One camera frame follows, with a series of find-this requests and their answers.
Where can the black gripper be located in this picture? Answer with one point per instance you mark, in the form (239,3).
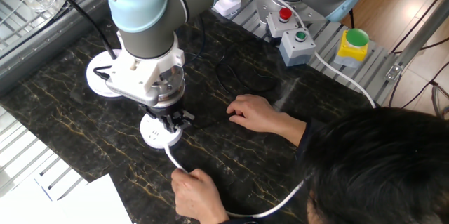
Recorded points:
(165,112)

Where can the round white power socket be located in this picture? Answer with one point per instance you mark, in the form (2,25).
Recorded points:
(154,136)

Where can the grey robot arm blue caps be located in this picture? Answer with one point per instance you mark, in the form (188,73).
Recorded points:
(158,34)

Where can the person's right forearm navy sleeve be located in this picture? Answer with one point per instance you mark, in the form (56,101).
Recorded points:
(293,129)

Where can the person's left forearm navy sleeve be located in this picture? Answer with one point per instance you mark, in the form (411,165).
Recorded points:
(245,222)

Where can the person's right hand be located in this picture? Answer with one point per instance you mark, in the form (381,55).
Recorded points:
(256,113)

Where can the person's left hand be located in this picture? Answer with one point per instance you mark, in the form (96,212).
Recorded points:
(196,199)

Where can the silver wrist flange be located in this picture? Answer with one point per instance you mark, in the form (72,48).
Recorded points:
(172,87)

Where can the white paper sheet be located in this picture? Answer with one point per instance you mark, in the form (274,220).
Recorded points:
(98,203)
(24,206)

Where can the grey box green button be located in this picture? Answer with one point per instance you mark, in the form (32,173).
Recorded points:
(296,52)

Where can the grey box red button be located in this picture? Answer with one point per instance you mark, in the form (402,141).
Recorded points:
(280,27)

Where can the yellow box green mushroom button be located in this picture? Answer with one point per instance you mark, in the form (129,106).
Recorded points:
(350,50)

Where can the person's head black hair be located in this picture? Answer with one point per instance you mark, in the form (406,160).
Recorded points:
(379,168)

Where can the grey metal table rail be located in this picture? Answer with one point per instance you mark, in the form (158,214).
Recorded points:
(35,52)

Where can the aluminium frame beam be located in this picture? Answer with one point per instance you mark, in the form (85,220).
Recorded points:
(421,31)

